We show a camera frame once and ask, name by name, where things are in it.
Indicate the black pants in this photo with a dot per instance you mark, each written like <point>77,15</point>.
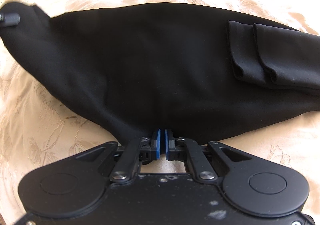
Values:
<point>150,69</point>

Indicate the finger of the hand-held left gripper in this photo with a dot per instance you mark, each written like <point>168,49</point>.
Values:
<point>10,19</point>

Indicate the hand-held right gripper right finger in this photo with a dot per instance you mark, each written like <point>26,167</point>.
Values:
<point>168,146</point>

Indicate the cream embroidered bedspread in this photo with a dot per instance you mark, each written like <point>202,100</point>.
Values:
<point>50,119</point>

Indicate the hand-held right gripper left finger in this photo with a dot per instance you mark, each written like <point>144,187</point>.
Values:
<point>157,146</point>

